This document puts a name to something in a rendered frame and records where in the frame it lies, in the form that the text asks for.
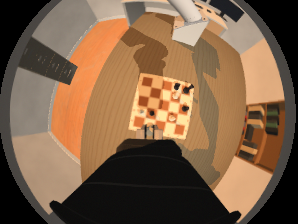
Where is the chessboard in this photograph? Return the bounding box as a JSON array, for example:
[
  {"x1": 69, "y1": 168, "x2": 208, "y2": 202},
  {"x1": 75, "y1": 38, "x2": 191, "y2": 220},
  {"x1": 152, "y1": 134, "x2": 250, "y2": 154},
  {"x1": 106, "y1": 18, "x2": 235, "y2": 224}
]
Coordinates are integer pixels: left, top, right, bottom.
[{"x1": 129, "y1": 73, "x2": 194, "y2": 139}]

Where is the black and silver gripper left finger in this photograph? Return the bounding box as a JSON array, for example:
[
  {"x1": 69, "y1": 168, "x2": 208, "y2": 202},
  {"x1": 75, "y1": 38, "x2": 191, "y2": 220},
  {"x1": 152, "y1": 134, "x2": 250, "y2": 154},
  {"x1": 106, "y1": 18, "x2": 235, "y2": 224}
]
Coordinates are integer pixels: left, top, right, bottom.
[{"x1": 136, "y1": 124, "x2": 147, "y2": 139}]

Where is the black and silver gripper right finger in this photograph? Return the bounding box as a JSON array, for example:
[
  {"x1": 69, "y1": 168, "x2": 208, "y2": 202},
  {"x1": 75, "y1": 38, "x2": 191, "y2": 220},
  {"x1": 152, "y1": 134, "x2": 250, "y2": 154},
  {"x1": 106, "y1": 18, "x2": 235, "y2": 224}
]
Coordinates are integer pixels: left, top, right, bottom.
[{"x1": 153, "y1": 124, "x2": 163, "y2": 139}]

